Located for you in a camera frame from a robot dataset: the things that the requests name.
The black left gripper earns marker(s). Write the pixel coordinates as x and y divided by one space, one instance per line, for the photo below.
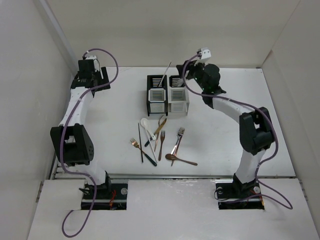
102 82

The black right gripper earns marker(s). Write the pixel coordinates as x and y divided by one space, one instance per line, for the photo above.
191 66

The white chopstick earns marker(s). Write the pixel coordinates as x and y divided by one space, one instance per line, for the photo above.
164 74
152 149

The black chopstick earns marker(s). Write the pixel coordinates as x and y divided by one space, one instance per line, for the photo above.
140 143

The small white ceramic spoon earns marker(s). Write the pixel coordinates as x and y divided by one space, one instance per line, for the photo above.
180 83

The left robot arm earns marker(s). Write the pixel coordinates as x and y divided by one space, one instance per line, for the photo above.
72 144

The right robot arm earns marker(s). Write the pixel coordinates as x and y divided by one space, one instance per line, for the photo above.
256 131

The white slotted utensil container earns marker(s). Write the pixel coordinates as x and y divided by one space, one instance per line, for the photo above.
178 98

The black slotted utensil container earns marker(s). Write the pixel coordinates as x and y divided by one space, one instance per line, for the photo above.
156 97

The copper knife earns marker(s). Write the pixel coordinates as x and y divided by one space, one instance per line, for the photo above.
158 135

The silver copper fork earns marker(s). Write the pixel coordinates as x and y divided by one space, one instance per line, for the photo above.
180 134

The copper spoon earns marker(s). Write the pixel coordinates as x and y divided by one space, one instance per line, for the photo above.
172 157

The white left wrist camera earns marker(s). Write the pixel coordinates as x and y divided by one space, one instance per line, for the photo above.
88 56

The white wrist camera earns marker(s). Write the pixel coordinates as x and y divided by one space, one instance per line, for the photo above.
88 56
204 54

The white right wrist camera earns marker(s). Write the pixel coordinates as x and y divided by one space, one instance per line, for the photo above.
204 54

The gold knife green handle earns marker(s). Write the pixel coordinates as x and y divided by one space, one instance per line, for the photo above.
160 126

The gold fork green handle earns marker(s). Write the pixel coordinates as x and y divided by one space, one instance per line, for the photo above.
136 145

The aluminium rail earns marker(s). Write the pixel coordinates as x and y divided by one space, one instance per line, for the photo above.
57 173

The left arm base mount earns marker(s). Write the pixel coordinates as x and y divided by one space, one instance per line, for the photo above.
112 197

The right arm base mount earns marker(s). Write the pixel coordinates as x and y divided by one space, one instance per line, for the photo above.
229 199

